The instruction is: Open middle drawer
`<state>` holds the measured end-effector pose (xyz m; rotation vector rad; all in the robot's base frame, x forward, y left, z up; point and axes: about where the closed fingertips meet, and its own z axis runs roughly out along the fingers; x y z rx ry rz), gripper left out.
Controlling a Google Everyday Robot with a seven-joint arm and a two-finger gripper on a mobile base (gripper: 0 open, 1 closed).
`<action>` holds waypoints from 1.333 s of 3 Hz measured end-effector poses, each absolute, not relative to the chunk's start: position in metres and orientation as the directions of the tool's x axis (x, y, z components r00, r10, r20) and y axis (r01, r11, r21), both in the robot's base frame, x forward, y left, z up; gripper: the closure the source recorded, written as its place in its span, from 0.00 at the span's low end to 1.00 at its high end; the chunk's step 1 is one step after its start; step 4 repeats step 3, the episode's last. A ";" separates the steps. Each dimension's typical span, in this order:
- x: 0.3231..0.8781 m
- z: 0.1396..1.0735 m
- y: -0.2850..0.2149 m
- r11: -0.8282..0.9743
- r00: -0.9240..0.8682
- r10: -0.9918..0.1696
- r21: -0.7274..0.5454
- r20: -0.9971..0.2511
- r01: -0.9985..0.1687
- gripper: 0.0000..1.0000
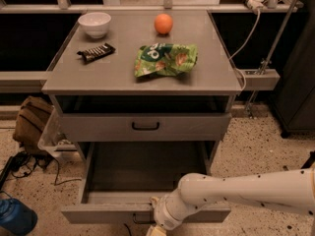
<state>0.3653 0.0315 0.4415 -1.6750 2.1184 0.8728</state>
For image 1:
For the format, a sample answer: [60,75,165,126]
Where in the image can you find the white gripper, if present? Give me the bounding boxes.
[146,190,201,236]

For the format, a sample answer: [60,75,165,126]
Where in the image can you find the grey drawer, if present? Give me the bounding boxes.
[60,141,232,225]
[60,113,231,142]

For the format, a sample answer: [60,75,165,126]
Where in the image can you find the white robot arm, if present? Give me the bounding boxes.
[146,168,315,236]

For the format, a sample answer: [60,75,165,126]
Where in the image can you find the grey top drawer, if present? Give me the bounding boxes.
[60,113,231,142]

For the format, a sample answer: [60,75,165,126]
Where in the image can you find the grey drawer cabinet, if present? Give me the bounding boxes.
[41,9,243,162]

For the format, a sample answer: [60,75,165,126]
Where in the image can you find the clear plastic bin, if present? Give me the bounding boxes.
[37,110,77,159]

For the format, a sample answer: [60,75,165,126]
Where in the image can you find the blue water jug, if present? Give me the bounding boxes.
[0,192,37,236]

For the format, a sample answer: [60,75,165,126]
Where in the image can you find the green chip bag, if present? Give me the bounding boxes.
[134,43,198,78]

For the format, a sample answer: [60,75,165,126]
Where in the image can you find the dark chocolate bar wrapper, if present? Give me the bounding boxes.
[77,43,115,63]

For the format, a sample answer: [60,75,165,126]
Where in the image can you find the orange fruit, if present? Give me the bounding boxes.
[155,14,173,34]

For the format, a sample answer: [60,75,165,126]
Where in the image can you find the white ceramic bowl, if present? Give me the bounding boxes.
[78,12,111,38]

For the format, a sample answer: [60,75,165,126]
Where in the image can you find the white power strip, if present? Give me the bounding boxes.
[237,0,268,16]

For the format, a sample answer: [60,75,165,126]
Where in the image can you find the metal stand pole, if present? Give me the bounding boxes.
[245,0,298,117]

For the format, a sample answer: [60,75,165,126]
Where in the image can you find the black floor cable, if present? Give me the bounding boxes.
[53,157,133,236]

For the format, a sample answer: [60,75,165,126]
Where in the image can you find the black cable bundle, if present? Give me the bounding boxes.
[0,150,53,190]

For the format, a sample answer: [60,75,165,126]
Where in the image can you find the white power cable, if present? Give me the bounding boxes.
[228,7,262,92]

